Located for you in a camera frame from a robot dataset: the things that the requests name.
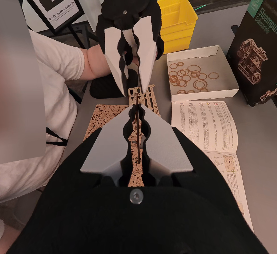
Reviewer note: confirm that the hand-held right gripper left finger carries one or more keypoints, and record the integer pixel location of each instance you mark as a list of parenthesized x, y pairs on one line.
[(108, 150)]

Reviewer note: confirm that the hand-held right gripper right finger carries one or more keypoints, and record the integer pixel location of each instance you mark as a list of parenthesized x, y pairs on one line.
[(166, 150)]

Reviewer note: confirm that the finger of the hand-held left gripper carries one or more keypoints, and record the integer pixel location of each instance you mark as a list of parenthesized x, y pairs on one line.
[(112, 52), (147, 46)]

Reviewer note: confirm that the gear-oval wooden parts sheet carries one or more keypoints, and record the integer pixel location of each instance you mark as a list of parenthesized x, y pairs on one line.
[(108, 115)]

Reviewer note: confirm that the narrow slotted wooden parts sheet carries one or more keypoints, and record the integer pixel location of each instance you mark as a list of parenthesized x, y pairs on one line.
[(132, 93)]

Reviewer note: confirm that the instruction booklet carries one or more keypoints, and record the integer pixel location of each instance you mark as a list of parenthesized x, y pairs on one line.
[(205, 124)]

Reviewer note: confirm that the person's left forearm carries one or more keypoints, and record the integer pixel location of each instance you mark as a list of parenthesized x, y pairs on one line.
[(95, 61)]

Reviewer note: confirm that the black model kit box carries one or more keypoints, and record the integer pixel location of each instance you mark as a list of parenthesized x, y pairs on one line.
[(255, 42)]

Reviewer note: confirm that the pile of tan rubber bands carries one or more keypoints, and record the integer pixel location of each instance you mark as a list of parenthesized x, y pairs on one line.
[(173, 78)]

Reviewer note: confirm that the black framed tag sign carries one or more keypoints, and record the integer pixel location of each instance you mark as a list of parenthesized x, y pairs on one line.
[(62, 13)]

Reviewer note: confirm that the white cardboard tray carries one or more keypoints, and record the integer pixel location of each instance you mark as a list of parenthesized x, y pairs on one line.
[(225, 85)]

